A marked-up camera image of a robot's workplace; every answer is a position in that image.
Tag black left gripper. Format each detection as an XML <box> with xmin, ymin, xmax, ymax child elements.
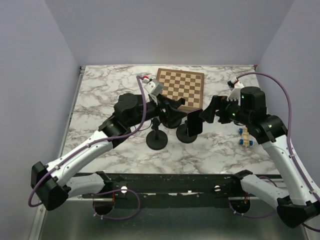
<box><xmin>128</xmin><ymin>93</ymin><xmax>188</xmax><ymax>128</ymax></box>

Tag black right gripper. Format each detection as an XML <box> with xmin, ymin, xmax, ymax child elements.
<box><xmin>199</xmin><ymin>94</ymin><xmax>252</xmax><ymax>126</ymax></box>

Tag black phone stand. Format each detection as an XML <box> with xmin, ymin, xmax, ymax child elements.
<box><xmin>176</xmin><ymin>120</ymin><xmax>198</xmax><ymax>144</ymax></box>
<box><xmin>163</xmin><ymin>98</ymin><xmax>186</xmax><ymax>130</ymax></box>
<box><xmin>146</xmin><ymin>118</ymin><xmax>168</xmax><ymax>151</ymax></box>

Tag red-edged phone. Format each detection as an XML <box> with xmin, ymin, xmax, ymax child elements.
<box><xmin>186</xmin><ymin>108</ymin><xmax>203</xmax><ymax>137</ymax></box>

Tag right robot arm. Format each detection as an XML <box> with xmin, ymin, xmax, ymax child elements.
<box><xmin>199</xmin><ymin>86</ymin><xmax>320</xmax><ymax>228</ymax></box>

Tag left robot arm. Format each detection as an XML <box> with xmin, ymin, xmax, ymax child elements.
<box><xmin>31</xmin><ymin>93</ymin><xmax>187</xmax><ymax>211</ymax></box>

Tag wooden chessboard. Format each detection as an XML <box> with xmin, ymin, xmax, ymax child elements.
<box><xmin>156</xmin><ymin>68</ymin><xmax>205</xmax><ymax>112</ymax></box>

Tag wooden toy car blue wheels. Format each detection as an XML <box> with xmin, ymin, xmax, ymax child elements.
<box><xmin>238</xmin><ymin>127</ymin><xmax>254</xmax><ymax>148</ymax></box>

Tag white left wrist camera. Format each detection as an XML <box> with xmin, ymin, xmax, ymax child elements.
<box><xmin>142</xmin><ymin>76</ymin><xmax>164</xmax><ymax>105</ymax></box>

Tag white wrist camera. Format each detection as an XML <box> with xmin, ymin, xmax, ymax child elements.
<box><xmin>142</xmin><ymin>76</ymin><xmax>164</xmax><ymax>105</ymax></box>
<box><xmin>227</xmin><ymin>78</ymin><xmax>245</xmax><ymax>101</ymax></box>

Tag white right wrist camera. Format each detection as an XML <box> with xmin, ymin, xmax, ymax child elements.
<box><xmin>227</xmin><ymin>78</ymin><xmax>245</xmax><ymax>101</ymax></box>

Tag aluminium frame rail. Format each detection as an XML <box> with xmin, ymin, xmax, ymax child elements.
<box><xmin>39</xmin><ymin>174</ymin><xmax>283</xmax><ymax>203</ymax></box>

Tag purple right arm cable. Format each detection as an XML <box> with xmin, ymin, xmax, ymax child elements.
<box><xmin>228</xmin><ymin>72</ymin><xmax>320</xmax><ymax>233</ymax></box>

